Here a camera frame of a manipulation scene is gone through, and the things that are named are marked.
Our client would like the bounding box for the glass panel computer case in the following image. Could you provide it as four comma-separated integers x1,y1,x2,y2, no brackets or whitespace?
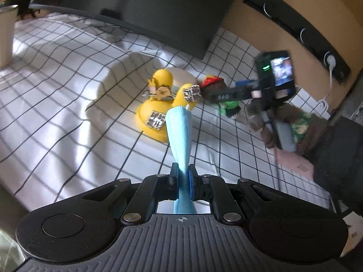
312,71,363,214

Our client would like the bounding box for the black power strip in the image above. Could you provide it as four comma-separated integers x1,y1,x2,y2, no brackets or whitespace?
244,0,351,85

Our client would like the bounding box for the brown green crochet doll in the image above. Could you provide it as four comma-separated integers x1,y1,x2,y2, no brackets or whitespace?
201,74,242,120

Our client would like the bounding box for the white paper sheet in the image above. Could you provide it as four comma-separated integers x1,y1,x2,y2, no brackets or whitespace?
340,212,363,258

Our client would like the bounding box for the black white checked tablecloth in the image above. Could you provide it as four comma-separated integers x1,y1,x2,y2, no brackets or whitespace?
0,11,352,216

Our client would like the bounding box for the pink cardboard box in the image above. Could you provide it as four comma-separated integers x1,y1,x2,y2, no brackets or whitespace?
274,120,316,182

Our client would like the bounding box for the white cup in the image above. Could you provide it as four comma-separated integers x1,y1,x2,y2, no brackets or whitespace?
0,4,19,68

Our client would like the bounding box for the white round object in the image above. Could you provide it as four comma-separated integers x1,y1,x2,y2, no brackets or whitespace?
169,67,197,89

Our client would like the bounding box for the person's right hand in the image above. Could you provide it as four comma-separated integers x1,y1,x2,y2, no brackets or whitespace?
246,102,274,148

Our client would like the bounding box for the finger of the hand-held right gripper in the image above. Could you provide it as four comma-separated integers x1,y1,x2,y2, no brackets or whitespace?
211,86,256,104
235,80,260,89

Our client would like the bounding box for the yellow duck toy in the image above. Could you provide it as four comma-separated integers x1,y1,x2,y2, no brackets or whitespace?
136,68,202,143

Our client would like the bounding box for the blue face mask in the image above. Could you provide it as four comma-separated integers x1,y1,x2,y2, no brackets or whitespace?
165,105,199,214

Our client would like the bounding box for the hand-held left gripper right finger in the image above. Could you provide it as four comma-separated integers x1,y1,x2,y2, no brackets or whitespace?
188,164,287,226

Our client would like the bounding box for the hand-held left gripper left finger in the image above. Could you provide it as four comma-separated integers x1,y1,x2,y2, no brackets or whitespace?
81,163,180,226

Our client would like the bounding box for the white power cable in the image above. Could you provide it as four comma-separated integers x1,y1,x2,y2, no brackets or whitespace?
317,52,338,114

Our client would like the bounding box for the black computer monitor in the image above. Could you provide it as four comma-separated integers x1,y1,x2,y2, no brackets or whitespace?
28,0,247,61

